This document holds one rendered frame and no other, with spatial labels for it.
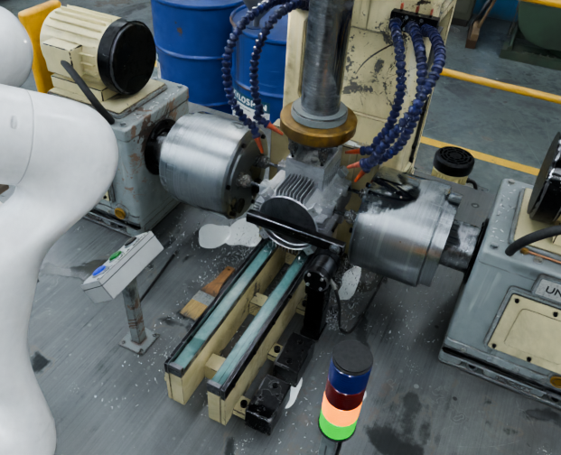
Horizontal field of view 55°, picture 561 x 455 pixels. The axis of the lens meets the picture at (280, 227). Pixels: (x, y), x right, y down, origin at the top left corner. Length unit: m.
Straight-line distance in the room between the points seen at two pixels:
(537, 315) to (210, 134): 0.83
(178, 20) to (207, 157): 1.89
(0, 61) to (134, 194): 0.89
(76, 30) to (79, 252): 0.58
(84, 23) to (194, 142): 0.40
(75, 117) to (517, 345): 0.99
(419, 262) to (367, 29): 0.56
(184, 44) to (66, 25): 1.73
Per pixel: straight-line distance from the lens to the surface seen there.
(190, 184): 1.36
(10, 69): 0.68
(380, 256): 1.22
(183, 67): 3.24
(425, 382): 1.33
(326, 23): 1.15
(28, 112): 0.59
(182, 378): 1.15
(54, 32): 1.53
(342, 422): 0.89
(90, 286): 1.13
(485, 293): 1.20
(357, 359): 0.80
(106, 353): 1.34
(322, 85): 1.20
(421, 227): 1.18
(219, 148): 1.32
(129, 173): 1.46
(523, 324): 1.22
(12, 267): 0.62
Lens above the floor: 1.85
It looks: 41 degrees down
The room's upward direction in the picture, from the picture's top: 4 degrees clockwise
